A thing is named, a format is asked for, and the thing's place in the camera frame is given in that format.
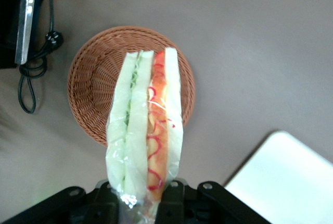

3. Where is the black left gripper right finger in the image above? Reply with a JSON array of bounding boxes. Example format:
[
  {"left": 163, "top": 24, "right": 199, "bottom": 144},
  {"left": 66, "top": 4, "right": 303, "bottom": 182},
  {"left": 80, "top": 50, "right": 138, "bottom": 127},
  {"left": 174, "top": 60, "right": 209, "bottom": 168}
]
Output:
[{"left": 155, "top": 179, "right": 187, "bottom": 224}]

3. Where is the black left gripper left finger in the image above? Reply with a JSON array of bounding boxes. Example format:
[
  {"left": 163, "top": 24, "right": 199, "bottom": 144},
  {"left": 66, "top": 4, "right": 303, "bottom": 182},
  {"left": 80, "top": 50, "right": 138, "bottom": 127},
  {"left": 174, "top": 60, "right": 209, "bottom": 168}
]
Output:
[{"left": 87, "top": 179, "right": 121, "bottom": 224}]

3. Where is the plastic-wrapped sandwich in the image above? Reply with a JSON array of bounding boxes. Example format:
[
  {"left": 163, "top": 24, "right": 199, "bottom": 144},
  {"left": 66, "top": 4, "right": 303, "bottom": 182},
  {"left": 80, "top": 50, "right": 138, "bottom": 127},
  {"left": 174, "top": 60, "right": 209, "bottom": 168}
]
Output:
[{"left": 105, "top": 47, "right": 184, "bottom": 224}]

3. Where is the white rectangular tray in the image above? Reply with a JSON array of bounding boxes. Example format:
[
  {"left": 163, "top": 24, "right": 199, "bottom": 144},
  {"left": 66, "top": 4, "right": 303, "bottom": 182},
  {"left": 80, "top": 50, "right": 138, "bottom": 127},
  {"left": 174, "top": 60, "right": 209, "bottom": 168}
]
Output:
[{"left": 223, "top": 130, "right": 333, "bottom": 224}]

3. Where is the round brown wicker basket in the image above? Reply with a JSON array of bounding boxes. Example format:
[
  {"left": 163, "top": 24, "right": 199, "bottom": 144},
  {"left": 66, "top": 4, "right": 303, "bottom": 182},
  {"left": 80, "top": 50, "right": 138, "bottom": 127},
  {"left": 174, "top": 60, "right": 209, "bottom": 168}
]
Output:
[{"left": 67, "top": 26, "right": 196, "bottom": 147}]

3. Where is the silver metal bar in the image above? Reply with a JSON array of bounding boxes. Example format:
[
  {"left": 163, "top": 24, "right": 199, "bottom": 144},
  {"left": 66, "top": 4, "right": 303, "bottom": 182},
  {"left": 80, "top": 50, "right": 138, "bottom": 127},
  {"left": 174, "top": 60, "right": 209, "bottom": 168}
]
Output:
[{"left": 15, "top": 0, "right": 36, "bottom": 65}]

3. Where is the black machine with yellow panel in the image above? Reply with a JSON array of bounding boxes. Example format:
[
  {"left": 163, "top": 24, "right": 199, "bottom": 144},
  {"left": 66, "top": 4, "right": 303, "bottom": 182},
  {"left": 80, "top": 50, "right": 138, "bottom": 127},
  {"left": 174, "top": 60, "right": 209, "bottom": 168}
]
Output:
[{"left": 0, "top": 0, "right": 54, "bottom": 70}]

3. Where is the black power cable with plug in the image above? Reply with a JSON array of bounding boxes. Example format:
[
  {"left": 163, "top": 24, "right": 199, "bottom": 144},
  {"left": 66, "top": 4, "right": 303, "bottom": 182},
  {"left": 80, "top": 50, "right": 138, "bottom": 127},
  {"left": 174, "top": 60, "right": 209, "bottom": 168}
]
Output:
[{"left": 17, "top": 0, "right": 65, "bottom": 115}]

